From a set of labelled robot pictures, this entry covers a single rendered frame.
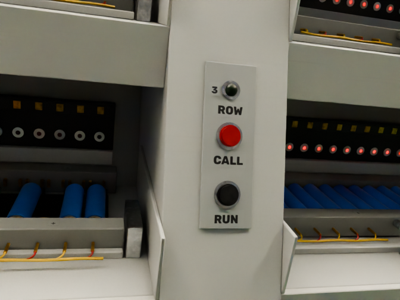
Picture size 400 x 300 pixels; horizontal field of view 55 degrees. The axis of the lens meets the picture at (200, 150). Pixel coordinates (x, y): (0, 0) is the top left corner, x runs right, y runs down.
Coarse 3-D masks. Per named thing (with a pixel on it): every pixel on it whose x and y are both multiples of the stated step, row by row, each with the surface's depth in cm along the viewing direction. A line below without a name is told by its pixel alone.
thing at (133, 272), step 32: (0, 160) 40; (32, 160) 41; (64, 160) 41; (96, 160) 42; (128, 192) 42; (128, 224) 30; (160, 224) 27; (128, 256) 31; (160, 256) 26; (0, 288) 26; (32, 288) 26; (64, 288) 27; (96, 288) 27; (128, 288) 28
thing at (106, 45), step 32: (0, 0) 29; (32, 0) 30; (64, 0) 31; (96, 0) 33; (128, 0) 33; (160, 0) 31; (0, 32) 25; (32, 32) 26; (64, 32) 26; (96, 32) 27; (128, 32) 27; (160, 32) 28; (0, 64) 26; (32, 64) 26; (64, 64) 27; (96, 64) 27; (128, 64) 28; (160, 64) 28
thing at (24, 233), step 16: (0, 224) 29; (16, 224) 29; (32, 224) 30; (48, 224) 30; (64, 224) 30; (80, 224) 30; (96, 224) 31; (112, 224) 31; (0, 240) 29; (16, 240) 29; (32, 240) 29; (48, 240) 30; (64, 240) 30; (80, 240) 30; (96, 240) 30; (112, 240) 31; (32, 256) 28
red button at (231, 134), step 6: (228, 126) 28; (234, 126) 28; (222, 132) 28; (228, 132) 28; (234, 132) 28; (222, 138) 28; (228, 138) 28; (234, 138) 28; (228, 144) 28; (234, 144) 28
